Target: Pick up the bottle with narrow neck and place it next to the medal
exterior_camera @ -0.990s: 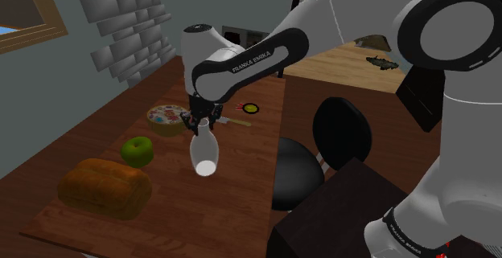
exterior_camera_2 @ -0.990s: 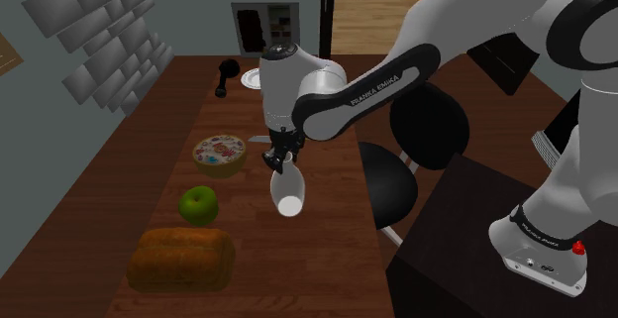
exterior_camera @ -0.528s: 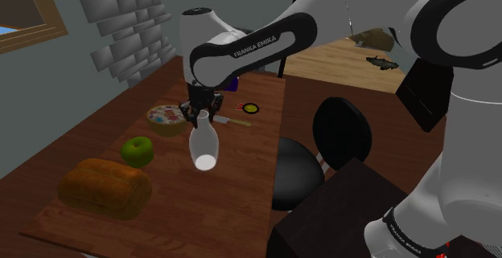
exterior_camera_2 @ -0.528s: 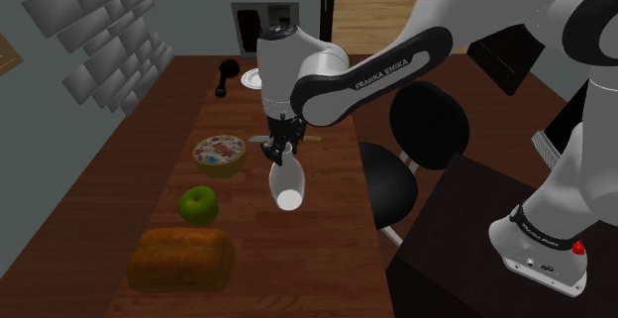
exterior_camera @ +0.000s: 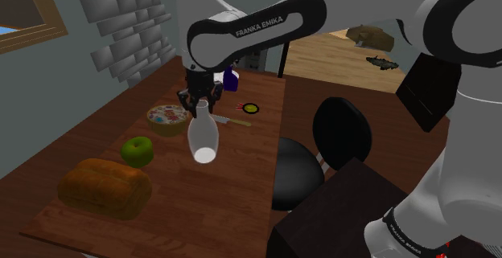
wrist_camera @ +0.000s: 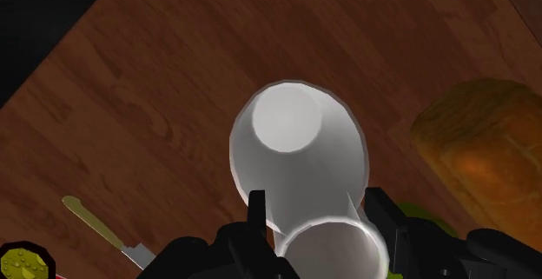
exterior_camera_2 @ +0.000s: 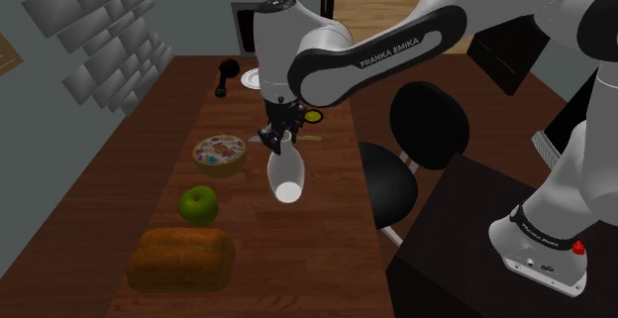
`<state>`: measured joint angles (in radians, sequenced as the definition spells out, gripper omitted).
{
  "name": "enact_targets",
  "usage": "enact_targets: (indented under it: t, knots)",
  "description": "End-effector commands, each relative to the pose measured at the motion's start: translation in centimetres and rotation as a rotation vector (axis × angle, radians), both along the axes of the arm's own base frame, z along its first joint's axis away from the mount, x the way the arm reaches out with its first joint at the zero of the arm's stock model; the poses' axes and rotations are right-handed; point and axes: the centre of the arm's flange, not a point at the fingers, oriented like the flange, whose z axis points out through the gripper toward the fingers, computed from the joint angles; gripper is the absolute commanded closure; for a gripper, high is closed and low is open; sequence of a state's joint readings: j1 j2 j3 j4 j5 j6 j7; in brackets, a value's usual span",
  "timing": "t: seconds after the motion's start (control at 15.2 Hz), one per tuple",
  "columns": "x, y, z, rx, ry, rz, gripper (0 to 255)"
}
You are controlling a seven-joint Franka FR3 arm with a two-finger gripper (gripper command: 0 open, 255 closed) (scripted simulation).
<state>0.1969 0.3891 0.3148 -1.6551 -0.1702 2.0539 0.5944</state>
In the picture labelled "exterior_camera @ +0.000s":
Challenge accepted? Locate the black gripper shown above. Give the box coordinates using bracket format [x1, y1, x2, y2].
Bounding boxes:
[176, 65, 225, 120]

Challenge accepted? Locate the white glass bottle vase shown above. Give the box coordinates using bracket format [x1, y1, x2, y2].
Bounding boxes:
[187, 100, 220, 165]

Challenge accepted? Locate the blue spray bottle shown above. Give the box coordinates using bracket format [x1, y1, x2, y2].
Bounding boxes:
[222, 65, 241, 92]

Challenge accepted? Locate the yellow round thing, red end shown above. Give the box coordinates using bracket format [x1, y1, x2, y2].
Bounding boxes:
[235, 102, 261, 116]

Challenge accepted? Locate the green apple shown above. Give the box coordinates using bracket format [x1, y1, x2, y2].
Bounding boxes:
[119, 136, 154, 169]

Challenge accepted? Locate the black round chair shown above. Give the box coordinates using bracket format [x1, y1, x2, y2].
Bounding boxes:
[271, 96, 373, 213]

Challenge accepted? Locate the brown bread loaf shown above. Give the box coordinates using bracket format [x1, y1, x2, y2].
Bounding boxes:
[57, 158, 154, 222]

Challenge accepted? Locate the wooden framed window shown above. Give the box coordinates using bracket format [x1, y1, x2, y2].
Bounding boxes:
[0, 0, 69, 55]

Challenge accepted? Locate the knife with yellow handle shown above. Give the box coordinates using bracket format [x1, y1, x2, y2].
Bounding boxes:
[212, 113, 253, 128]

